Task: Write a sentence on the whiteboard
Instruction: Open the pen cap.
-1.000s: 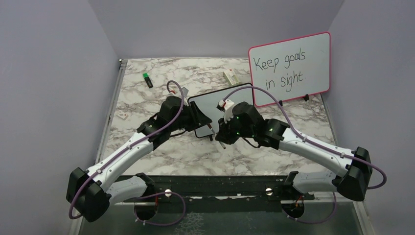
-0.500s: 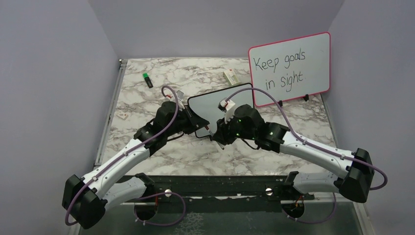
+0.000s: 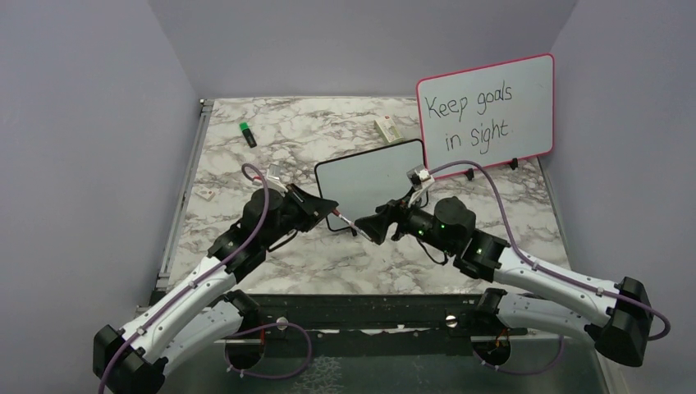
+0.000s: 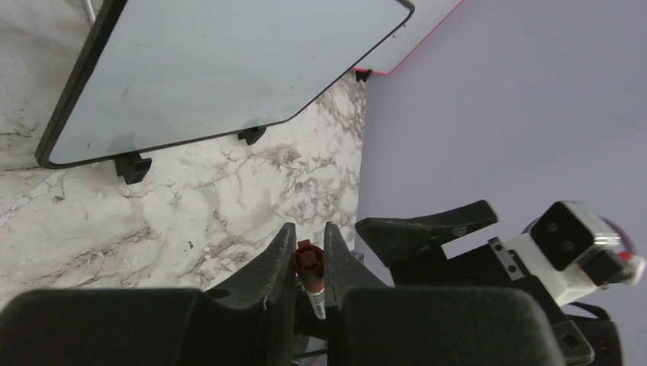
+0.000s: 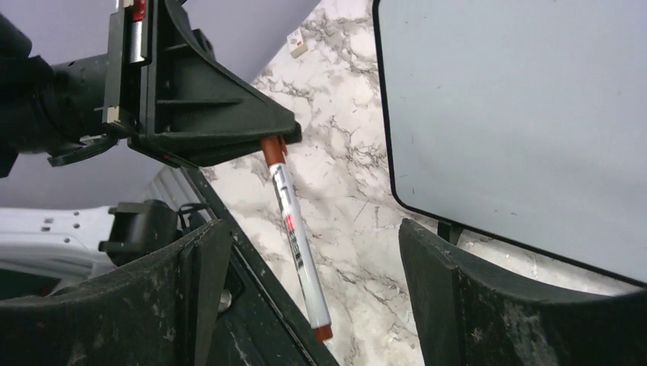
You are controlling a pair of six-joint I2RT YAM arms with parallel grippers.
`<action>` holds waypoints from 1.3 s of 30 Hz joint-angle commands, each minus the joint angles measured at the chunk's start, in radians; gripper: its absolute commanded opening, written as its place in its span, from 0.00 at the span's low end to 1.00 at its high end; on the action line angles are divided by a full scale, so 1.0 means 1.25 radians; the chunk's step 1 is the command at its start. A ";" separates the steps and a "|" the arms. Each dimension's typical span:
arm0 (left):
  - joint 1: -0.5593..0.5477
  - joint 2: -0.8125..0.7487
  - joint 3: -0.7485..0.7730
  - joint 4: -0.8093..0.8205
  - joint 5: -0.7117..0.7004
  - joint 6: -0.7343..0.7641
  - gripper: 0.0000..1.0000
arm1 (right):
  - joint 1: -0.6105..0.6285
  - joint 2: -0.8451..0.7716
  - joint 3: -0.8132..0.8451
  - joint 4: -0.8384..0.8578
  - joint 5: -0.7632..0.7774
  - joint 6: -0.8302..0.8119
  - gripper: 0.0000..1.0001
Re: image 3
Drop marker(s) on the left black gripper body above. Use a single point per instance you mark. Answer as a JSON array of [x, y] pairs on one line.
[[293, 212]]

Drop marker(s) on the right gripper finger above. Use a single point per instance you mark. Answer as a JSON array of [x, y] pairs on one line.
[[375, 228], [384, 215]]

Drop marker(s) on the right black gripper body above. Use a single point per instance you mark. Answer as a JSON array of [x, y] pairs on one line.
[[414, 221]]

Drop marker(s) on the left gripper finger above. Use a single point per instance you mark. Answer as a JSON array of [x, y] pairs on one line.
[[300, 199], [311, 217]]

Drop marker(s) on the white red marker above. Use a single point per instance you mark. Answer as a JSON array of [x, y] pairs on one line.
[[353, 226]]

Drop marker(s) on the black framed whiteboard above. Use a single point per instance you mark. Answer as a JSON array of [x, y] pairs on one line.
[[360, 182]]

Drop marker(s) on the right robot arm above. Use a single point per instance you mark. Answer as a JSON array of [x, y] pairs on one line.
[[612, 316]]

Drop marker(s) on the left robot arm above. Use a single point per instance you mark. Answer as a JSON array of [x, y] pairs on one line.
[[204, 306]]

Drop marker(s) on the white whiteboard eraser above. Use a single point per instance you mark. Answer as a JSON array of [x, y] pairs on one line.
[[387, 129]]

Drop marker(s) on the pink framed whiteboard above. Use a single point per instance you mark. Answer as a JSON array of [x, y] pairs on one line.
[[490, 115]]

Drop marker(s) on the small white red tag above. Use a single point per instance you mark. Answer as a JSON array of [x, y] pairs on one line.
[[205, 193]]

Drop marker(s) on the green black highlighter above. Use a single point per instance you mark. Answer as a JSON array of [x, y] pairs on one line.
[[248, 134]]

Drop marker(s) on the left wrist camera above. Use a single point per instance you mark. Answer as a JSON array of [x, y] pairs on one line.
[[273, 178]]

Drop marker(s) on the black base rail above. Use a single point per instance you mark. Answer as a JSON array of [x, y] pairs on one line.
[[341, 325]]

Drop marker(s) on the aluminium side rail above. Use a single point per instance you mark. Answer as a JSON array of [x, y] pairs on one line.
[[169, 251]]

